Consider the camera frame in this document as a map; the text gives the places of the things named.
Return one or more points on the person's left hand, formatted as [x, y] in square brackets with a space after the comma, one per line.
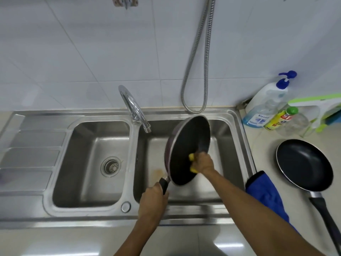
[151, 203]

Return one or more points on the person's right hand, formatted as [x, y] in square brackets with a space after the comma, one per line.
[203, 163]

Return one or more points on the yellow sponge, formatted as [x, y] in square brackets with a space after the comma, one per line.
[191, 157]

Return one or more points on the medium black frying pan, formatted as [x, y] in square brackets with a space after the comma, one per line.
[186, 146]

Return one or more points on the blue microfibre cloth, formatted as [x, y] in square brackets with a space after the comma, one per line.
[266, 194]

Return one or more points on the small black frying pan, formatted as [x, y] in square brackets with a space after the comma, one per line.
[303, 163]

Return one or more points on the person's left forearm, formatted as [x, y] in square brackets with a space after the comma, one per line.
[136, 239]

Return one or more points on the person's right forearm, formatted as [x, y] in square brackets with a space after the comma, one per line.
[261, 215]

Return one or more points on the metal sink strainer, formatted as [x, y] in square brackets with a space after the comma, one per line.
[110, 167]

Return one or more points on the clear pump soap bottle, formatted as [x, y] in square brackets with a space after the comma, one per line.
[262, 103]

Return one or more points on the small yellow bottle green cap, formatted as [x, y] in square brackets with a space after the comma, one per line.
[279, 119]

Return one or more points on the stainless steel double sink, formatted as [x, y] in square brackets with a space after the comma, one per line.
[85, 143]

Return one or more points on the chrome faucet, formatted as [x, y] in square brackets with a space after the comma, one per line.
[133, 103]

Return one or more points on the clear glass cup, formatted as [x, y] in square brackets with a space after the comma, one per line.
[294, 125]

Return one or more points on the green white squeegee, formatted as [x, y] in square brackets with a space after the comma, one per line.
[317, 101]

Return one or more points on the blue cutting board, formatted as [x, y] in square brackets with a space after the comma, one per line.
[335, 118]

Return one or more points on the brown adhesive wall hook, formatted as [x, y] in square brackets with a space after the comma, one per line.
[125, 1]

